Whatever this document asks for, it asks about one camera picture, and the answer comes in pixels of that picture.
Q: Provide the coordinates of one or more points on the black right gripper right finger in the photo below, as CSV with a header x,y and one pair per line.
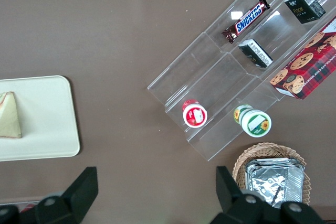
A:
x,y
236,208

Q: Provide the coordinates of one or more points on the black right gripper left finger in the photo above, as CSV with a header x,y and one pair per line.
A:
x,y
73,197

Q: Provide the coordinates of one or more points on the triangle sandwich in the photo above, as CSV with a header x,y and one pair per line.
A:
x,y
10,119

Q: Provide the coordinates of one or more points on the light oval wicker basket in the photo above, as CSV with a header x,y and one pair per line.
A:
x,y
262,150

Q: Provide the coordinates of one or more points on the cream plastic tray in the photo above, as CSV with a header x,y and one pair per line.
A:
x,y
47,119

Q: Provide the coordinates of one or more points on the stacked aluminium foil trays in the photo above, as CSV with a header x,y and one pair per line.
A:
x,y
273,179

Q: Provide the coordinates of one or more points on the green sunflower yogurt cup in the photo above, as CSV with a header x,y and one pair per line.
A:
x,y
256,123

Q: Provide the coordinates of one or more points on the red strawberry yogurt cup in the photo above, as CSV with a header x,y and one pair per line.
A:
x,y
195,115

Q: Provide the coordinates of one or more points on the clear acrylic step stand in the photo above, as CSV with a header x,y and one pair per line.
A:
x,y
210,77

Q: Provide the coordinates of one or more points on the red chocolate chip cookie box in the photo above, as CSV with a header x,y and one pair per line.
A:
x,y
307,72

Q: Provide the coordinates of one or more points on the small black carton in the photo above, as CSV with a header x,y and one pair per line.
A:
x,y
302,9
256,53

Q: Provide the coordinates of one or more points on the Snickers chocolate bar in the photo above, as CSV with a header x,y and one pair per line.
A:
x,y
246,20

